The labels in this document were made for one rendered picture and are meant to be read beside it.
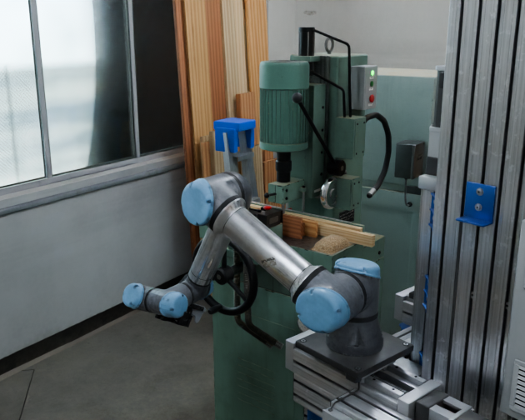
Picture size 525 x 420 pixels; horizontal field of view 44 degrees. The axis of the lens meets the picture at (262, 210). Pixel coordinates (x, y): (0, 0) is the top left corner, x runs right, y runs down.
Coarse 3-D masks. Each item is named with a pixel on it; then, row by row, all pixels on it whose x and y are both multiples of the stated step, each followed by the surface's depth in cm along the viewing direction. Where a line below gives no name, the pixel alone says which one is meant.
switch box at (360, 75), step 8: (352, 72) 241; (360, 72) 239; (368, 72) 240; (376, 72) 244; (352, 80) 242; (360, 80) 240; (368, 80) 241; (376, 80) 245; (352, 88) 243; (360, 88) 241; (368, 88) 242; (376, 88) 247; (352, 96) 243; (360, 96) 241; (368, 96) 243; (376, 96) 248; (352, 104) 244; (360, 104) 242
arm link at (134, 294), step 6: (126, 288) 194; (132, 288) 192; (138, 288) 191; (144, 288) 193; (150, 288) 193; (126, 294) 193; (132, 294) 191; (138, 294) 191; (144, 294) 192; (126, 300) 192; (132, 300) 191; (138, 300) 191; (144, 300) 202; (132, 306) 191; (138, 306) 192; (144, 306) 191
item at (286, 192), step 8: (272, 184) 235; (280, 184) 235; (288, 184) 235; (296, 184) 239; (272, 192) 236; (280, 192) 234; (288, 192) 236; (296, 192) 240; (272, 200) 237; (280, 200) 235; (288, 200) 237
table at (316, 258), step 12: (204, 228) 246; (288, 240) 227; (300, 240) 227; (312, 240) 227; (228, 252) 227; (300, 252) 219; (312, 252) 216; (336, 252) 214; (348, 252) 220; (360, 252) 227; (312, 264) 217; (324, 264) 214
